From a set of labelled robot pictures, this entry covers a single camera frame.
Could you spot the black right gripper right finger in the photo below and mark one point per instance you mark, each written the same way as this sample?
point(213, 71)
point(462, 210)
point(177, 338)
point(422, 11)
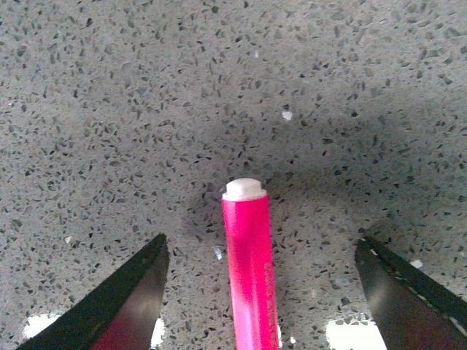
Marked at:
point(411, 310)

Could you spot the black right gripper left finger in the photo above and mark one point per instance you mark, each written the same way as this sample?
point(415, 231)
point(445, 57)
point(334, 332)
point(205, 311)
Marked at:
point(120, 313)

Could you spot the pink marker pen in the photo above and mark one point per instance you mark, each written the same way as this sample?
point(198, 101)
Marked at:
point(245, 207)

